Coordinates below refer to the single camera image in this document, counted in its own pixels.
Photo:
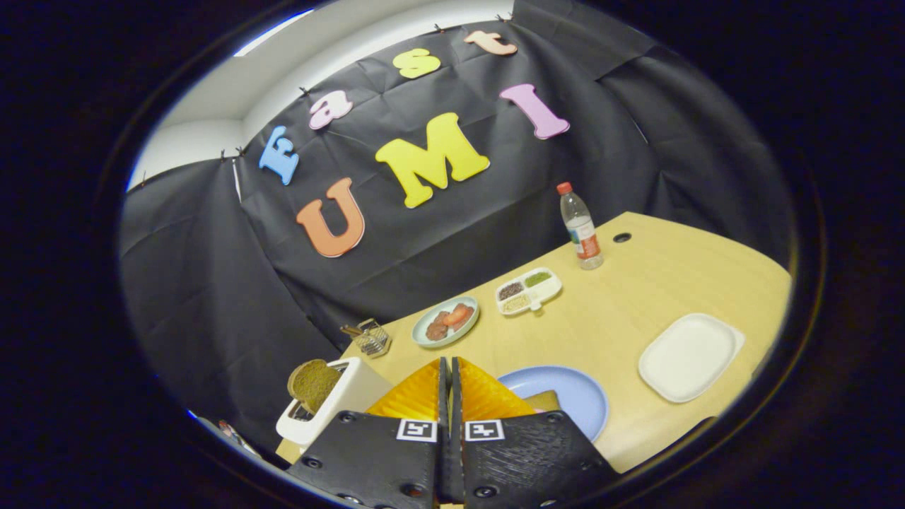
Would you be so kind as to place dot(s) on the white toaster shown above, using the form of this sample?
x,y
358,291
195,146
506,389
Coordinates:
x,y
357,396

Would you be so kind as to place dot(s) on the blue round plate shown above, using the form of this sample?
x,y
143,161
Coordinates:
x,y
573,396

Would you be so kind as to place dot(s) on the red and white object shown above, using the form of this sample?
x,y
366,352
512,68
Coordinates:
x,y
230,431

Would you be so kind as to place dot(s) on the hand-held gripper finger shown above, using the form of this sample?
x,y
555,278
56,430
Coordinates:
x,y
456,403
444,403

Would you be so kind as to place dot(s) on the clear plastic water bottle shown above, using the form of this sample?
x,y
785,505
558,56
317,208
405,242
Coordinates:
x,y
583,240

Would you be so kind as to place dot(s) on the white rectangular plate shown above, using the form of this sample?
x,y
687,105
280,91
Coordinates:
x,y
689,357

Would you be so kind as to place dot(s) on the red tomato slice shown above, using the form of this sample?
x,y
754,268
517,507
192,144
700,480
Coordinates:
x,y
456,315

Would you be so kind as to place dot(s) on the brown meat slice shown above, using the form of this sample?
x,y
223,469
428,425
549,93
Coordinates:
x,y
469,314
437,330

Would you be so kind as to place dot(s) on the white divided seasoning tray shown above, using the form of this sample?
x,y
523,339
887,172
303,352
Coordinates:
x,y
551,291

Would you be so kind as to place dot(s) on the pale green plate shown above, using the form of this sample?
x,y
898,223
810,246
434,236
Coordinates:
x,y
463,334

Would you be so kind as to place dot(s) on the black table grommet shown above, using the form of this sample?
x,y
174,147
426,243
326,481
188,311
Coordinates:
x,y
622,237

